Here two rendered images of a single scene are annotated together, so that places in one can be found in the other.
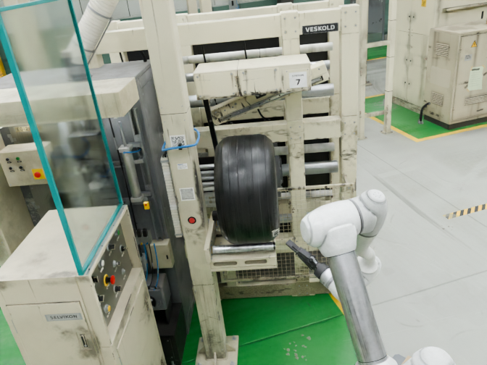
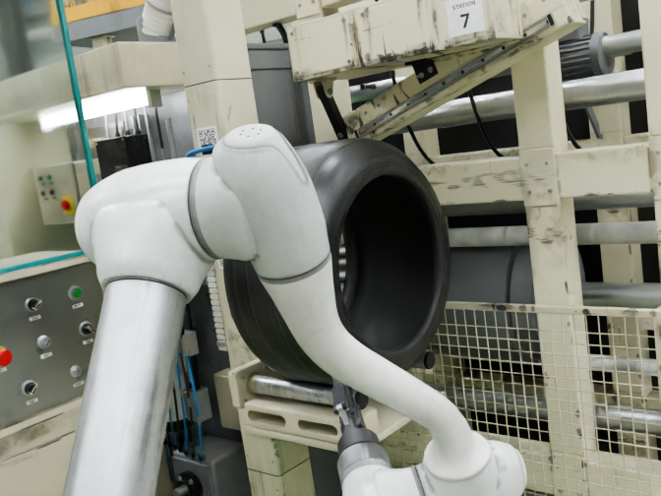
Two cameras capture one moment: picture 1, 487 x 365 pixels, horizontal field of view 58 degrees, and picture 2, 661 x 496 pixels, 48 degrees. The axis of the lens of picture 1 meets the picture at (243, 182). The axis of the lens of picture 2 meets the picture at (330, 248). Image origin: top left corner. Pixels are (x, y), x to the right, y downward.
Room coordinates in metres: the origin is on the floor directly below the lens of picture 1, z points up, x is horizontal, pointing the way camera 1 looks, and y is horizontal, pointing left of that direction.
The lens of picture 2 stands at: (0.67, -1.05, 1.47)
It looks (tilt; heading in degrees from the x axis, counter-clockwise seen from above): 8 degrees down; 36
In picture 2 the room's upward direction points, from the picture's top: 8 degrees counter-clockwise
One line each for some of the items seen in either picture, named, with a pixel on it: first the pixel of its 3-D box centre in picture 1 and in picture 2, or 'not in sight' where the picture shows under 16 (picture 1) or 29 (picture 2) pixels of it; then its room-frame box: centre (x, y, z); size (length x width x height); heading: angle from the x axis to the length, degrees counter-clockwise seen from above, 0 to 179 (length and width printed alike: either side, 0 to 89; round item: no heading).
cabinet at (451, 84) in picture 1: (468, 74); not in sight; (5.82, -3.16, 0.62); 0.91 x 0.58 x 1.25; 104
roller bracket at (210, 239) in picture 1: (211, 235); (288, 365); (2.13, 0.21, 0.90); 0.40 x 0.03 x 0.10; 175
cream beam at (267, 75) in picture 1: (253, 77); (407, 33); (2.40, -0.11, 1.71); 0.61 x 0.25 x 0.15; 85
